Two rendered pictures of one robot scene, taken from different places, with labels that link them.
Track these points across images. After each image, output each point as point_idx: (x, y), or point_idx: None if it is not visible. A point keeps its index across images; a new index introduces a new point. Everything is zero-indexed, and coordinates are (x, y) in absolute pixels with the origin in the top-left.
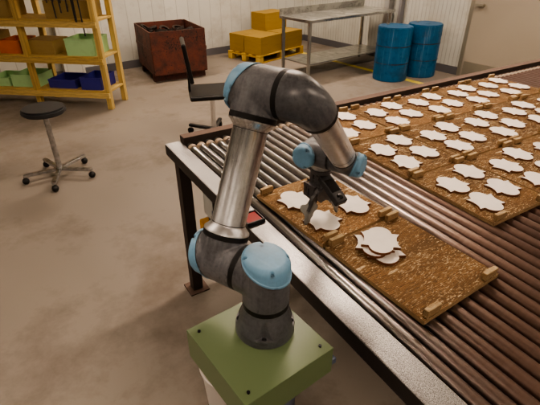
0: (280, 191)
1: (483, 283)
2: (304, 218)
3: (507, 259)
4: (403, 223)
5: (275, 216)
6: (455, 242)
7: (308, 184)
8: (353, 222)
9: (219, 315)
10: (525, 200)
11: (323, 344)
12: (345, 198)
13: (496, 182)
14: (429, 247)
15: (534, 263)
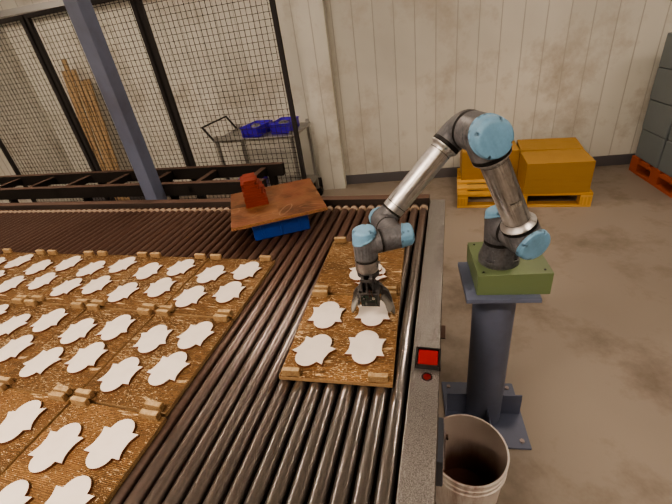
0: (361, 372)
1: (348, 241)
2: (394, 307)
3: (307, 250)
4: (321, 283)
5: (401, 349)
6: (314, 265)
7: (378, 289)
8: (351, 301)
9: (525, 273)
10: (225, 262)
11: (471, 244)
12: None
13: (206, 277)
14: (337, 264)
15: (302, 243)
